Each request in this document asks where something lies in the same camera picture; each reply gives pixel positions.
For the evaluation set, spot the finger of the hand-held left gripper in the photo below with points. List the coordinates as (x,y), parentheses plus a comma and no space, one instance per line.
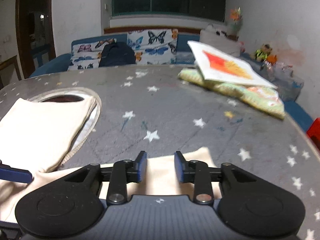
(15,175)

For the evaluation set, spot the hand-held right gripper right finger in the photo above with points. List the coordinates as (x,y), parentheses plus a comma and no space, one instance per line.
(180,167)

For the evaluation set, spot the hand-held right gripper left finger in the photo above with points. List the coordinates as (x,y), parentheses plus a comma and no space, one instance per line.
(140,167)

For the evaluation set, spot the cream garment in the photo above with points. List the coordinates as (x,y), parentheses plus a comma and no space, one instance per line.
(37,130)

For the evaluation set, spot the grey star tablecloth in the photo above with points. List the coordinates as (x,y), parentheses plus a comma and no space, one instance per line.
(175,110)

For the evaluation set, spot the silver cooktop rim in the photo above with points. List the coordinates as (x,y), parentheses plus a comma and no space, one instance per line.
(88,125)

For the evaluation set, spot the black round induction cooktop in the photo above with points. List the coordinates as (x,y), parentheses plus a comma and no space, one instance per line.
(65,98)

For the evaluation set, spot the green patterned cloth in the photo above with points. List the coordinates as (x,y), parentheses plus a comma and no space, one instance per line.
(262,102)

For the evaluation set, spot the wooden sideboard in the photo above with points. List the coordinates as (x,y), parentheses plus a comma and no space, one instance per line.
(10,67)

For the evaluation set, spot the white book with orange print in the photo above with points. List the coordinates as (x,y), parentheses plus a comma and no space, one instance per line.
(225,65)

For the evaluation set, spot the black backpack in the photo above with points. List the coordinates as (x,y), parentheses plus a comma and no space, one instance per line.
(116,55)

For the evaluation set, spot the grey pillow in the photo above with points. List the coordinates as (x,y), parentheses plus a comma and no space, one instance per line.
(225,45)

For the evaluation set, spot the clear plastic bag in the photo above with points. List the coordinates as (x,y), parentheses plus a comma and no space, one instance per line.
(287,80)

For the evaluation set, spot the red stool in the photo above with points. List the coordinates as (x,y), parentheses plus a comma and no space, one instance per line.
(315,132)

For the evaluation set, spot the panda plush toy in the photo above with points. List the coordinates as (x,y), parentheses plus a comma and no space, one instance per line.
(218,32)

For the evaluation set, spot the small plush toy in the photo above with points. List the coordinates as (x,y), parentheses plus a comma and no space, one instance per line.
(262,52)

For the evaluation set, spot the colourful pinwheel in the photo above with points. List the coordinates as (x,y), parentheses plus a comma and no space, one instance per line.
(235,15)

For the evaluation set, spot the wooden door frame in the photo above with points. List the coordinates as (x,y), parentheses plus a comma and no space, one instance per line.
(21,30)

